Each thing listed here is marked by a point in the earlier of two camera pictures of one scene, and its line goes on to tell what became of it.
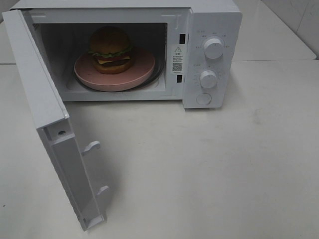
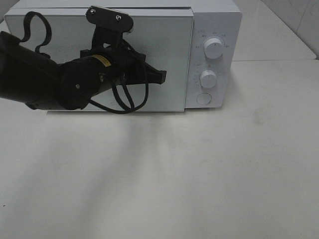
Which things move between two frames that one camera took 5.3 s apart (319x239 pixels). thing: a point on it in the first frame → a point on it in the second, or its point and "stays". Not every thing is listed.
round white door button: [204, 98] stays
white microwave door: [53, 121] → [165, 36]
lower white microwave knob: [208, 78] stays
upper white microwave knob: [213, 48] stays
